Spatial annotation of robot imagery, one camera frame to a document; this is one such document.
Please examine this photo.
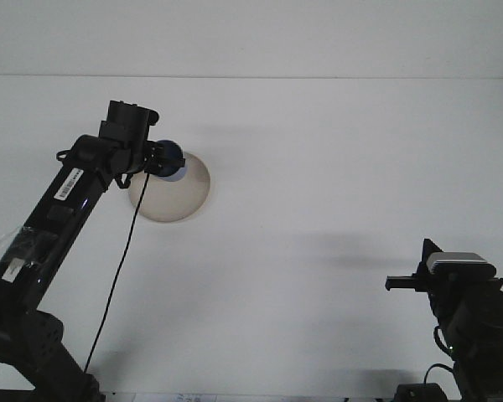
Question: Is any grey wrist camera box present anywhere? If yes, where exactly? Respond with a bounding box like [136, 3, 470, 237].
[426, 250, 498, 278]

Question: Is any pale blue cup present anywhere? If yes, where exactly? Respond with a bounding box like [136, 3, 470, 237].
[155, 139, 189, 183]

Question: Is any pale round plate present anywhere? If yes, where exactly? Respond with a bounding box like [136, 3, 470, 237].
[128, 152, 212, 224]

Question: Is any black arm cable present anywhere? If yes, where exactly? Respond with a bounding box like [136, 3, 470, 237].
[425, 325, 458, 384]
[82, 171, 151, 376]

